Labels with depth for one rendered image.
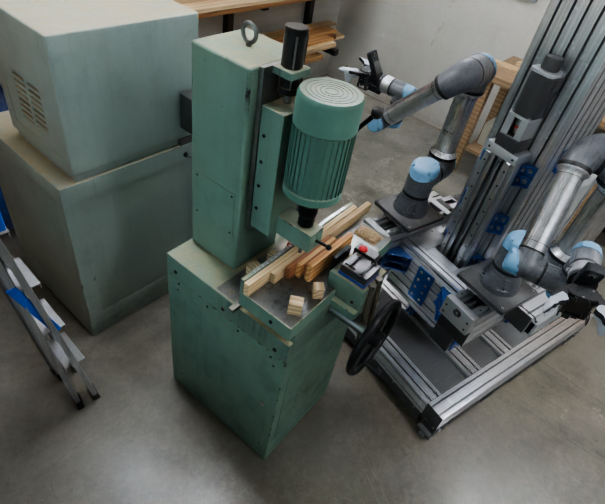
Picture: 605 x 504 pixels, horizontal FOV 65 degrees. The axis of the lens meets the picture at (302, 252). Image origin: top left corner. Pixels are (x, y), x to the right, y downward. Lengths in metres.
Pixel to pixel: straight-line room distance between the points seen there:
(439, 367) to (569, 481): 0.75
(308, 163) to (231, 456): 1.35
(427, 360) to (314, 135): 1.45
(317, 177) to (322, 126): 0.15
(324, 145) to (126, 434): 1.52
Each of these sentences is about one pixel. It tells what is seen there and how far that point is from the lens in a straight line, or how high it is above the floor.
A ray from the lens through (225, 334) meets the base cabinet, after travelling 1.72.
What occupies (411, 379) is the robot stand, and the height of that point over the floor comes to 0.21.
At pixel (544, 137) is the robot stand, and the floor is 1.32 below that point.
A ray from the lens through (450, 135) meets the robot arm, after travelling 2.05.
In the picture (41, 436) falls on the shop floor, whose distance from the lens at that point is 2.32.
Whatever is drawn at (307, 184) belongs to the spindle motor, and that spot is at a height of 1.27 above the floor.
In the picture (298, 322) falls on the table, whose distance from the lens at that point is 1.42.
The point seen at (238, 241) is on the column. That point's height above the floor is 0.94.
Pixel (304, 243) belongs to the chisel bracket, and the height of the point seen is 1.03.
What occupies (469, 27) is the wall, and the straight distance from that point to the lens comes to 4.65.
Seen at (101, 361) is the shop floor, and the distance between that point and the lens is 2.45.
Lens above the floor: 1.99
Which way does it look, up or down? 42 degrees down
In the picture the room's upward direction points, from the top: 12 degrees clockwise
